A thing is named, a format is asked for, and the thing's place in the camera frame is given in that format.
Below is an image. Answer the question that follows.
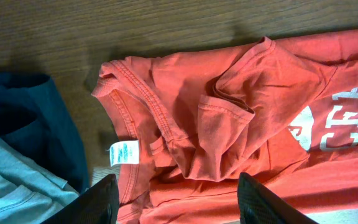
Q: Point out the folded navy garment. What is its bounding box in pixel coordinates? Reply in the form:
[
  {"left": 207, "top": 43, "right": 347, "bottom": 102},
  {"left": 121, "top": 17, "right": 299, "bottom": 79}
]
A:
[{"left": 0, "top": 73, "right": 90, "bottom": 193}]

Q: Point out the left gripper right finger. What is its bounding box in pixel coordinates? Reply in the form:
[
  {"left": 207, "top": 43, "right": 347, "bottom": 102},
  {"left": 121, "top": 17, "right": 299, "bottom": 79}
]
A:
[{"left": 237, "top": 172, "right": 317, "bottom": 224}]

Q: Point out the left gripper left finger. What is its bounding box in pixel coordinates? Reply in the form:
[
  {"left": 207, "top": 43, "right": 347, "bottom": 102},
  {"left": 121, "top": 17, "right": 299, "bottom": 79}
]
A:
[{"left": 42, "top": 174, "right": 119, "bottom": 224}]

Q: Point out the orange soccer t-shirt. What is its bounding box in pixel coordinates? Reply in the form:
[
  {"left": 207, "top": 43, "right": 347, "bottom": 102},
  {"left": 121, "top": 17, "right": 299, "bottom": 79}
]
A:
[{"left": 93, "top": 30, "right": 358, "bottom": 223}]

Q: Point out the folded grey shirt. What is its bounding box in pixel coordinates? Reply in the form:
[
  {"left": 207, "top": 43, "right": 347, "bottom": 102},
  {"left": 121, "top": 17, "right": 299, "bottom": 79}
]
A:
[{"left": 0, "top": 138, "right": 79, "bottom": 223}]

